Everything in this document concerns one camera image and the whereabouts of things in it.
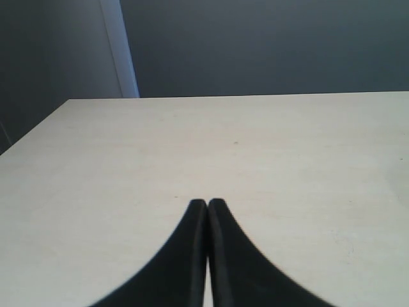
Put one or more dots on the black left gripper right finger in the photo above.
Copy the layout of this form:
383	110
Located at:
240	274

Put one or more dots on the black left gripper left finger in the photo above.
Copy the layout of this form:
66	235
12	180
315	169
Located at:
176	275

